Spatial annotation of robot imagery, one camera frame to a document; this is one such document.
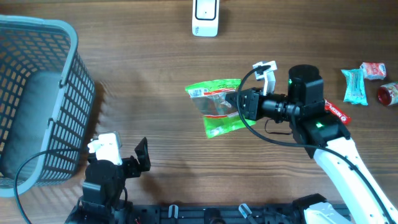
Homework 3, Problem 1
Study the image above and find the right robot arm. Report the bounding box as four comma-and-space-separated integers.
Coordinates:
225, 65, 397, 223

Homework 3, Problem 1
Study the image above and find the red Nescafe coffee stick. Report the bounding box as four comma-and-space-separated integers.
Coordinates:
325, 100, 351, 124

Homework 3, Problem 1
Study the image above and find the white barcode scanner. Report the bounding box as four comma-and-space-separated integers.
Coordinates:
192, 0, 220, 37

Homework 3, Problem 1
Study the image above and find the grey plastic shopping basket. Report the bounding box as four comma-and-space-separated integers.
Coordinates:
1, 15, 96, 198

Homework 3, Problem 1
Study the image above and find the Haribo gummy candy bag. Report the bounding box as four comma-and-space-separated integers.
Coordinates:
185, 79, 245, 139

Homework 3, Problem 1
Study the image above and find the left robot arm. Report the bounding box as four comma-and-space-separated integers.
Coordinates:
65, 138, 151, 223

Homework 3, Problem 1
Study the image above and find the small red juice box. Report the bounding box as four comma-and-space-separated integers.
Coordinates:
360, 62, 387, 80

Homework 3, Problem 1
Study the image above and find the green lidded jar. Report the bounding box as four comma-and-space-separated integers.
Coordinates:
377, 82, 398, 106

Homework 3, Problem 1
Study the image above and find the black camera cable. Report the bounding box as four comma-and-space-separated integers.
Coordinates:
12, 147, 91, 224
236, 65, 396, 224

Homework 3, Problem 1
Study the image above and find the teal tissue packet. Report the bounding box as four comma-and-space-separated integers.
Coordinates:
341, 69, 368, 106

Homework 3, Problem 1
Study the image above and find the black left camera cable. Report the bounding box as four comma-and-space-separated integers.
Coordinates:
12, 147, 91, 224

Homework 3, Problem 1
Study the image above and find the black right camera cable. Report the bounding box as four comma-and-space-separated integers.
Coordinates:
236, 65, 396, 224

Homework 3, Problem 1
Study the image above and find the black mounting rail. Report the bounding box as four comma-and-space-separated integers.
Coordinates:
132, 203, 305, 224

